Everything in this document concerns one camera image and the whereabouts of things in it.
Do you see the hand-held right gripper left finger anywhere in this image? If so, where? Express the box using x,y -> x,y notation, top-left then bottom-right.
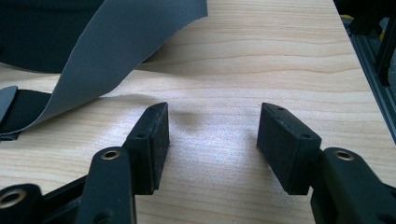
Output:
75,102 -> 171,224

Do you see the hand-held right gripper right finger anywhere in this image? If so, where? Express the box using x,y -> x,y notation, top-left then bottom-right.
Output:
256,102 -> 396,224

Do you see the grey cloth garment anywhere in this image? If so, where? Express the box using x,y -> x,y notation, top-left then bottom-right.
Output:
0,0 -> 209,142

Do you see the black metal frame rail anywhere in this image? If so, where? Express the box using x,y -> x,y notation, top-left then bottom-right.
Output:
332,0 -> 396,144

